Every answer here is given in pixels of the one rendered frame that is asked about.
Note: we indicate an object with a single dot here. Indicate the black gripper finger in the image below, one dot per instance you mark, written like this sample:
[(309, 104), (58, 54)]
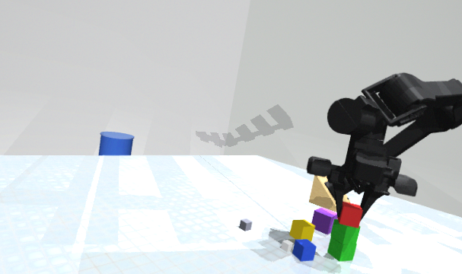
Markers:
[(338, 188), (370, 197)]

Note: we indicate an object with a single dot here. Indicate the green block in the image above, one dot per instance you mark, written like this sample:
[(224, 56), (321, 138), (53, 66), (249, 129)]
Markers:
[(342, 252), (344, 234)]

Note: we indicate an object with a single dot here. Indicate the red block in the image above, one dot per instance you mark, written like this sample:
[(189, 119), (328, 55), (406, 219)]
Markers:
[(350, 215)]

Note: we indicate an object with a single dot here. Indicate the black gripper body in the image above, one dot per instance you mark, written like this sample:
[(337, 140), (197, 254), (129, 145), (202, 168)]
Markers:
[(321, 167)]

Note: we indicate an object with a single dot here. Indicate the blue block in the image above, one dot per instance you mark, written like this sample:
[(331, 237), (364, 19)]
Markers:
[(304, 250)]

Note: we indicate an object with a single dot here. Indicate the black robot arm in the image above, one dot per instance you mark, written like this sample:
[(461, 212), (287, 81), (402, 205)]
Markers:
[(436, 106)]

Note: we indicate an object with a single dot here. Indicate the purple block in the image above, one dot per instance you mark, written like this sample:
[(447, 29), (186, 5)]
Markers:
[(323, 220)]

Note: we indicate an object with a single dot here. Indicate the small white block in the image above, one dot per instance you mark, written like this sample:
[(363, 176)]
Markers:
[(287, 245)]

